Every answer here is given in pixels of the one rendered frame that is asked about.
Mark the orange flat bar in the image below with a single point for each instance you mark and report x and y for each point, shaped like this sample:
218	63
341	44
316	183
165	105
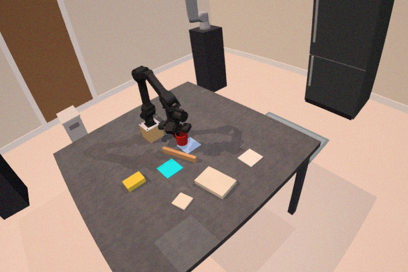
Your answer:
179	154

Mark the red cup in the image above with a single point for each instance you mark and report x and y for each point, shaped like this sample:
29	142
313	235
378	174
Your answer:
182	139

